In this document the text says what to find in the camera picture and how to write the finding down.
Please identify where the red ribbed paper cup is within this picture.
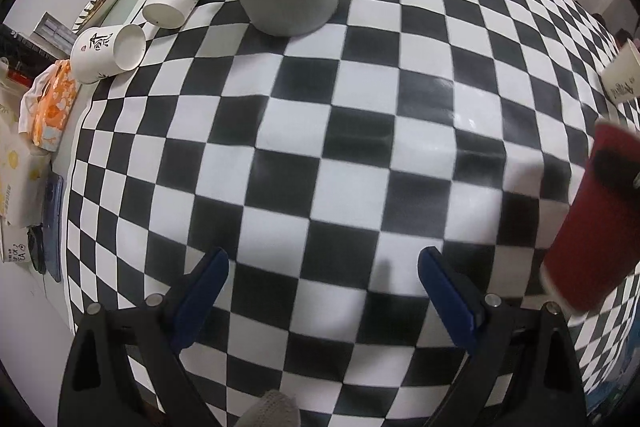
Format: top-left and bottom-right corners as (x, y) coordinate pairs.
(540, 120), (639, 315)

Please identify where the white paper cup lying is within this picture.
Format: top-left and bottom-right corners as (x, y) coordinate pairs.
(70, 24), (146, 84)

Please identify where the white paper cup upright right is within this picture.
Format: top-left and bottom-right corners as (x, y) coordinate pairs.
(600, 40), (640, 105)

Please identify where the blue smartphone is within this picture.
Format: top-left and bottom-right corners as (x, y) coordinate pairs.
(42, 172), (64, 283)

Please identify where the black white checkered tablecloth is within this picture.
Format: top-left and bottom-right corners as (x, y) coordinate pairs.
(64, 0), (639, 426)

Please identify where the black round lid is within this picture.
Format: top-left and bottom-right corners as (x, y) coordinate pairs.
(27, 225), (47, 274)

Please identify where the white enamel mug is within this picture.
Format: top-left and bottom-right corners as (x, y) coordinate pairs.
(0, 220), (30, 263)

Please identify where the yellow snack bag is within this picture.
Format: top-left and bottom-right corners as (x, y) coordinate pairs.
(0, 62), (50, 229)

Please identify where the patterned plate of snacks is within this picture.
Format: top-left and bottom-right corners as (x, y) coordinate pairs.
(72, 0), (117, 35)

